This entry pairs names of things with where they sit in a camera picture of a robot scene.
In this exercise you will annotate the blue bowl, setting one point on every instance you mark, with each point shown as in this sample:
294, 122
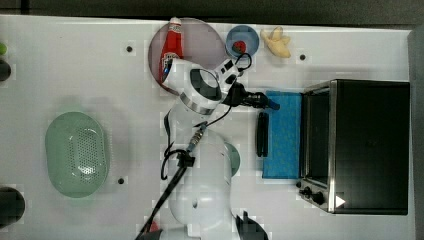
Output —
244, 33

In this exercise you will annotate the plush strawberry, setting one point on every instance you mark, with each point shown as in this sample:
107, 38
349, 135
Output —
239, 47

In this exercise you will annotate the black cylinder post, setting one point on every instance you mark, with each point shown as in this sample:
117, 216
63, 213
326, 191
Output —
12, 206
5, 70

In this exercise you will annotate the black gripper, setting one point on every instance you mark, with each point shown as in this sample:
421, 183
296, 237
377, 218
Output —
237, 95

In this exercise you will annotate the green colander basket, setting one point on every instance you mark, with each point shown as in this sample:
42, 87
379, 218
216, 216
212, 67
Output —
77, 159

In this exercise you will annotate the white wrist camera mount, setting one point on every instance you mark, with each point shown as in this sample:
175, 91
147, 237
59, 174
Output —
227, 74

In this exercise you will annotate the plush banana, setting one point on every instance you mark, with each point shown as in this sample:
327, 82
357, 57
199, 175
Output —
277, 42

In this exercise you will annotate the red raspberry toy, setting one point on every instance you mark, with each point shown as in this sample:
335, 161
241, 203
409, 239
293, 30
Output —
154, 226

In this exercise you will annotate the black toaster oven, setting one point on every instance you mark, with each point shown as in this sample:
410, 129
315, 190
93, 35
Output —
355, 147

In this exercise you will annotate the green mug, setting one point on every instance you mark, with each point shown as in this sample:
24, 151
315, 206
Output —
234, 158

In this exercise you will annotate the grey round plate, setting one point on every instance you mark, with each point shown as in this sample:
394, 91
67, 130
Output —
201, 44

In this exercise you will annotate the plush ketchup bottle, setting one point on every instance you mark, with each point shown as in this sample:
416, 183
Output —
172, 47

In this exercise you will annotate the blue oven door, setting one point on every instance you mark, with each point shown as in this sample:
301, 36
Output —
282, 161

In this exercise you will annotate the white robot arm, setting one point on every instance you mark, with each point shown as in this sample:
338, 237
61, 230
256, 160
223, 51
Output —
197, 158

